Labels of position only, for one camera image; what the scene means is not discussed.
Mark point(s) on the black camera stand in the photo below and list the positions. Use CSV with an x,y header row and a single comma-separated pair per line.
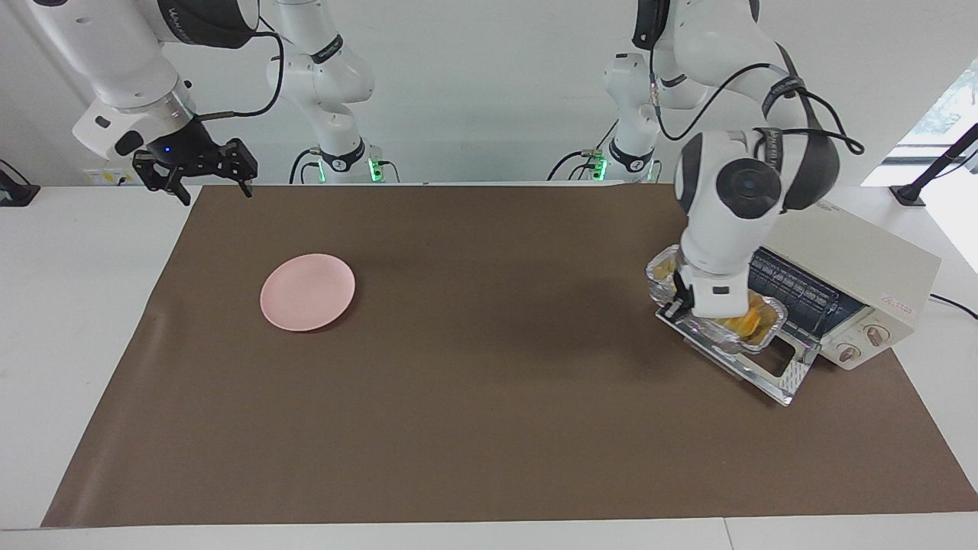
x,y
936,164

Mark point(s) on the yellow sliced bread loaf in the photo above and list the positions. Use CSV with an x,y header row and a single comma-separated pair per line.
x,y
749,321

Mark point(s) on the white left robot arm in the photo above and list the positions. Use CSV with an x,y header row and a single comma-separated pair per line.
x,y
733,214

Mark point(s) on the black table clamp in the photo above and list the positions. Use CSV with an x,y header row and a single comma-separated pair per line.
x,y
17,192

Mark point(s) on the pink round plate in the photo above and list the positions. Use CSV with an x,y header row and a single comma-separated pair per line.
x,y
306,294

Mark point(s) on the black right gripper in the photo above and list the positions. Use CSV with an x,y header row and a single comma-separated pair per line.
x,y
187,145

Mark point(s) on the white wall power strip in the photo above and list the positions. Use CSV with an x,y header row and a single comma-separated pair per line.
x,y
103,176

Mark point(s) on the glass toaster oven door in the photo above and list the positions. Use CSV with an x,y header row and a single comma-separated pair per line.
x,y
787,374

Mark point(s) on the cream toaster oven body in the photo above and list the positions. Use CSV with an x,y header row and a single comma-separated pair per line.
x,y
871,260

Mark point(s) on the brown table mat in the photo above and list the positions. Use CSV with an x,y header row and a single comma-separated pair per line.
x,y
497,420

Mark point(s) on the silver foil baking tray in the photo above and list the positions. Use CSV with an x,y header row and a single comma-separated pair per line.
x,y
768,328

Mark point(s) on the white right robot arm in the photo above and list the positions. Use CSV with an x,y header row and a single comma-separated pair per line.
x,y
122,69

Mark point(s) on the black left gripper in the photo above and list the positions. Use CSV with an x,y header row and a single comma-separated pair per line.
x,y
677,307

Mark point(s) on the cream oven knob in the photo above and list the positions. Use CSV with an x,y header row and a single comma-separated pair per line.
x,y
848,352
876,334

